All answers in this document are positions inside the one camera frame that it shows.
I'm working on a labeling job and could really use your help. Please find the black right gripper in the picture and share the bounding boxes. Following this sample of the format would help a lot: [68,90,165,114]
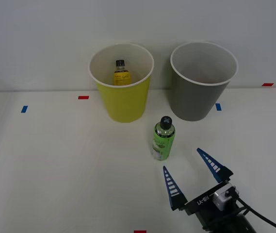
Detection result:
[162,148,246,230]

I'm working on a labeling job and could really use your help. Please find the green label plastic bottle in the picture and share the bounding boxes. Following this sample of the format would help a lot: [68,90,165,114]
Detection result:
[151,116,177,162]

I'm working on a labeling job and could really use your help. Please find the grey plastic waste bin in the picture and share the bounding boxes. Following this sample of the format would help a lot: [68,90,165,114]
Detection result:
[169,41,239,122]

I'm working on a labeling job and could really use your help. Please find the yellow-green plastic waste bin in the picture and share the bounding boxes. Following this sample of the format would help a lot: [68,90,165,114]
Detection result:
[88,43,155,123]

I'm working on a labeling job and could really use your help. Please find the yellow label plastic bottle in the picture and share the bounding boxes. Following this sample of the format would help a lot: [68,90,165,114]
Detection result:
[113,59,132,86]

